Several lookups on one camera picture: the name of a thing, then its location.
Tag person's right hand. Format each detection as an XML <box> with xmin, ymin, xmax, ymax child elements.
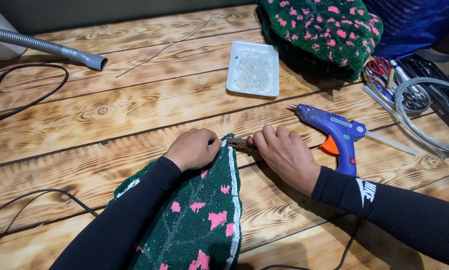
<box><xmin>252</xmin><ymin>125</ymin><xmax>321</xmax><ymax>197</ymax></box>

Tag person's left hand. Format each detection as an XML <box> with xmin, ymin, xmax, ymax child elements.
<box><xmin>164</xmin><ymin>128</ymin><xmax>223</xmax><ymax>172</ymax></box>

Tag pliers with red black handles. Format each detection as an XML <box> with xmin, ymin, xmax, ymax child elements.
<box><xmin>225</xmin><ymin>136</ymin><xmax>257</xmax><ymax>154</ymax></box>

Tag green tufted piece pink spots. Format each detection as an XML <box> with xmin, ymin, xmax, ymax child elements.
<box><xmin>108</xmin><ymin>133</ymin><xmax>243</xmax><ymax>270</ymax></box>

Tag blue hot glue gun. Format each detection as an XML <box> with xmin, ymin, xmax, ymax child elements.
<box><xmin>287</xmin><ymin>104</ymin><xmax>368</xmax><ymax>177</ymax></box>

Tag heap of clear glue scraps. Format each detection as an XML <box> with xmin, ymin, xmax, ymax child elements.
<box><xmin>234</xmin><ymin>49</ymin><xmax>274</xmax><ymax>92</ymax></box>

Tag white rectangular tray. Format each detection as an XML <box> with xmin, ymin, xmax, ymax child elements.
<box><xmin>226</xmin><ymin>40</ymin><xmax>280</xmax><ymax>98</ymax></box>

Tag pile of green pink tufted pieces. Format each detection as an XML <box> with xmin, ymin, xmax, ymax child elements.
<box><xmin>255</xmin><ymin>0</ymin><xmax>384</xmax><ymax>81</ymax></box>

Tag clear glue stick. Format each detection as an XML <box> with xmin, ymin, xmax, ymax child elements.
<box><xmin>364</xmin><ymin>130</ymin><xmax>420</xmax><ymax>156</ymax></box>

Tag metal tray of tools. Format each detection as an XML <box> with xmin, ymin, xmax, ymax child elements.
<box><xmin>363</xmin><ymin>58</ymin><xmax>431</xmax><ymax>114</ymax></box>

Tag black case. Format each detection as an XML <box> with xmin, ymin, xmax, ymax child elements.
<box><xmin>401</xmin><ymin>56</ymin><xmax>449</xmax><ymax>141</ymax></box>

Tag blue fabric bag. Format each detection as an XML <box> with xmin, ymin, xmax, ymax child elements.
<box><xmin>361</xmin><ymin>0</ymin><xmax>449</xmax><ymax>61</ymax></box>

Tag red handled scissors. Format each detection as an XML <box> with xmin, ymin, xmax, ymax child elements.
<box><xmin>367</xmin><ymin>57</ymin><xmax>392</xmax><ymax>89</ymax></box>

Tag coil of grey wire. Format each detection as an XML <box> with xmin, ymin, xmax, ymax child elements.
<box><xmin>394</xmin><ymin>77</ymin><xmax>449</xmax><ymax>156</ymax></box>

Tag black glue gun cable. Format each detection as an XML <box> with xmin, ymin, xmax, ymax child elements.
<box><xmin>260</xmin><ymin>217</ymin><xmax>362</xmax><ymax>270</ymax></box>

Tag thin loose metal wire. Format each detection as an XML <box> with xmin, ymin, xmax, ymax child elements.
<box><xmin>115</xmin><ymin>12</ymin><xmax>234</xmax><ymax>78</ymax></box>

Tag black thin cable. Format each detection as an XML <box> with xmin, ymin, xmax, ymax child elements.
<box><xmin>0</xmin><ymin>188</ymin><xmax>99</xmax><ymax>244</ymax></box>

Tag black looped cable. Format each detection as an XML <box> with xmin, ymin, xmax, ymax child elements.
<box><xmin>0</xmin><ymin>64</ymin><xmax>69</xmax><ymax>128</ymax></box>

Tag grey vacuum hose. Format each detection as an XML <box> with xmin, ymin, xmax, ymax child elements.
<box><xmin>0</xmin><ymin>25</ymin><xmax>109</xmax><ymax>72</ymax></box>

